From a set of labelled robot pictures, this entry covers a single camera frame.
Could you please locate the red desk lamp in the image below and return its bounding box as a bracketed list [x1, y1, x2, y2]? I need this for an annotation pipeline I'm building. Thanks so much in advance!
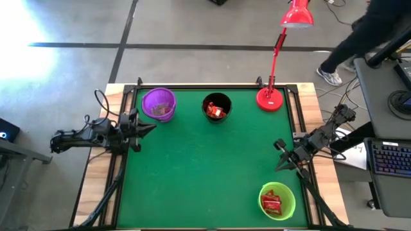
[256, 0, 315, 113]

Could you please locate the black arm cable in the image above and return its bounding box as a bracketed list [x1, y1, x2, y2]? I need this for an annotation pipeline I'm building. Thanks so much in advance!
[316, 128, 349, 161]
[83, 89, 112, 126]

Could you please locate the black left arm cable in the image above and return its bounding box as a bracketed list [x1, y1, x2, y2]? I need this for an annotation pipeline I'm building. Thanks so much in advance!
[83, 89, 112, 126]

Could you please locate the black rig frame strut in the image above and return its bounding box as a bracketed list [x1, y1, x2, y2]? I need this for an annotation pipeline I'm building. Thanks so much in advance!
[76, 153, 126, 228]
[297, 166, 347, 228]

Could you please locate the black box blue light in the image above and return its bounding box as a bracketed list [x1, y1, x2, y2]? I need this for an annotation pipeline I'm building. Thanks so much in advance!
[0, 117, 21, 144]

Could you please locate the white paper sheet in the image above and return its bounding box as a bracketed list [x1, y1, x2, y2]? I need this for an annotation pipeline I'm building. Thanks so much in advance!
[333, 128, 369, 171]

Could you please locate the lime green bowl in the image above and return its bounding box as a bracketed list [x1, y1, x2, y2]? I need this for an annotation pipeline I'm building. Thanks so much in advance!
[258, 181, 297, 221]

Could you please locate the person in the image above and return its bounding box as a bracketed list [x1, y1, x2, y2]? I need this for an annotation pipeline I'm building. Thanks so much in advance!
[315, 0, 411, 87]

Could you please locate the green table mat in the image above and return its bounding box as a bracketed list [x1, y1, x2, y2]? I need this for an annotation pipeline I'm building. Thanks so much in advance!
[117, 88, 309, 229]

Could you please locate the grey side table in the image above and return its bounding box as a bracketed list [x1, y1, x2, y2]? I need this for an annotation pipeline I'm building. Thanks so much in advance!
[0, 139, 53, 231]

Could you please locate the black table border frame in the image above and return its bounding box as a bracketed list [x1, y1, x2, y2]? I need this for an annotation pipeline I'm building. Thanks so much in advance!
[105, 83, 322, 230]

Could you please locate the black bucket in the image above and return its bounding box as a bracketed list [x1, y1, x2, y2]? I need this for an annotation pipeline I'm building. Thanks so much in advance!
[201, 92, 233, 124]

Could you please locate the black keyboard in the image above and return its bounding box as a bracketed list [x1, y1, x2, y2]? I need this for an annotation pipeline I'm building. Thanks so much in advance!
[369, 141, 411, 177]

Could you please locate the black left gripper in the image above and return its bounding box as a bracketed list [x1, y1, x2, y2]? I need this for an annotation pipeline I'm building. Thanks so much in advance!
[123, 123, 158, 153]

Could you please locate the round black device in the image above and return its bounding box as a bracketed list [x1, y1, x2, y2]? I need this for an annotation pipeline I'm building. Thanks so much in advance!
[387, 90, 411, 115]

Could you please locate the red candy yellow label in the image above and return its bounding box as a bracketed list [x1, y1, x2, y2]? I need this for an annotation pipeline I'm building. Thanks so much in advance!
[206, 101, 218, 117]

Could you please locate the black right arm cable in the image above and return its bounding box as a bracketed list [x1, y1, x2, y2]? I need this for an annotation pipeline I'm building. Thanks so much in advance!
[316, 128, 349, 161]

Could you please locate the grey desk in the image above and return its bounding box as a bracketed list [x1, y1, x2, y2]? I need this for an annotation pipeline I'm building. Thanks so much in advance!
[353, 56, 411, 141]

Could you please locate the grey keyboard tray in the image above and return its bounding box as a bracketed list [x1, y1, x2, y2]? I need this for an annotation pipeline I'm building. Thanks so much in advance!
[364, 137, 411, 219]

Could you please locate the purple bucket with face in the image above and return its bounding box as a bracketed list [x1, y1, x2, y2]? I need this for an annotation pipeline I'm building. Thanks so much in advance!
[141, 87, 177, 123]

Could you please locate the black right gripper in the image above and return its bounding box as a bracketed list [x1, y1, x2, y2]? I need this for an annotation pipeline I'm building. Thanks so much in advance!
[273, 137, 314, 173]

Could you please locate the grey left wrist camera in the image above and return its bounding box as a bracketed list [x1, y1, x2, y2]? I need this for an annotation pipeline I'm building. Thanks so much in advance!
[119, 108, 140, 128]

